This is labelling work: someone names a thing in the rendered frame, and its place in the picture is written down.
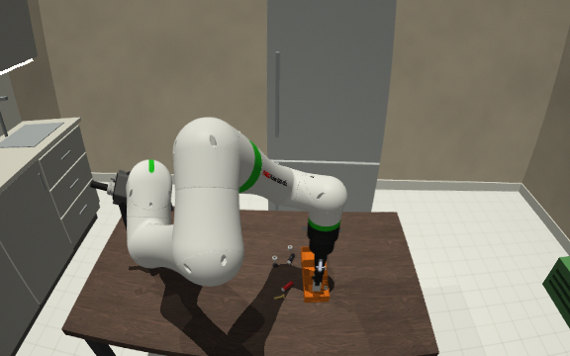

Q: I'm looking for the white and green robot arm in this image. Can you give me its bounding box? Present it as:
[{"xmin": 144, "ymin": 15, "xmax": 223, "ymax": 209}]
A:
[{"xmin": 90, "ymin": 117, "xmax": 347, "ymax": 287}]

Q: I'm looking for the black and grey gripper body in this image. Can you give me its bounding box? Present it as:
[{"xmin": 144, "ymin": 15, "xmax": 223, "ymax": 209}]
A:
[{"xmin": 309, "ymin": 241, "xmax": 334, "ymax": 265}]

